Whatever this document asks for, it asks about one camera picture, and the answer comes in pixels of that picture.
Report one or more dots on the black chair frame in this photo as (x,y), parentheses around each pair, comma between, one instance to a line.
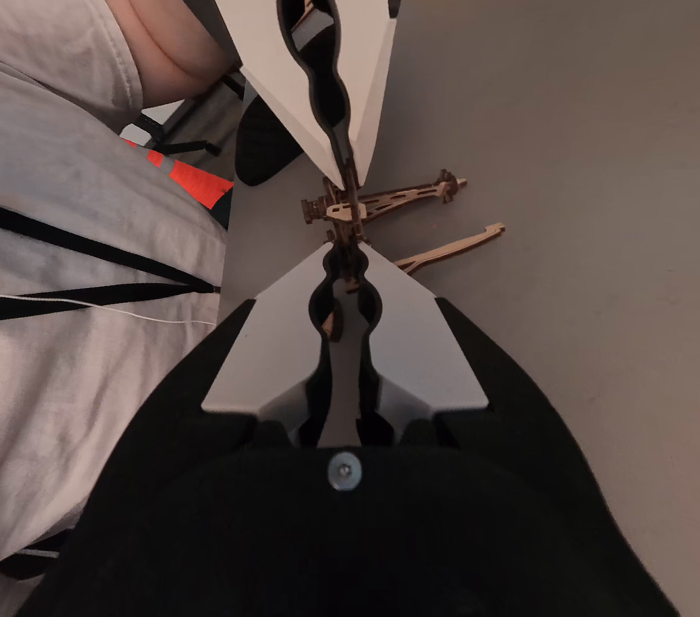
(186,146)

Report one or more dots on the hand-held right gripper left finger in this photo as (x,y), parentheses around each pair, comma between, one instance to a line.
(262,354)

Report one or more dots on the wooden crossbow model assembly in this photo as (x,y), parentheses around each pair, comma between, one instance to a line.
(339,211)

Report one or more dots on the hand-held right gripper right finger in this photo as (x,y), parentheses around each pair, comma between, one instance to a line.
(426,354)

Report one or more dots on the person's left forearm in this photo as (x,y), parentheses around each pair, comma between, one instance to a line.
(164,26)

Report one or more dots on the orange fabric piece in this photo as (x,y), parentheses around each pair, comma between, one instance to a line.
(191,179)

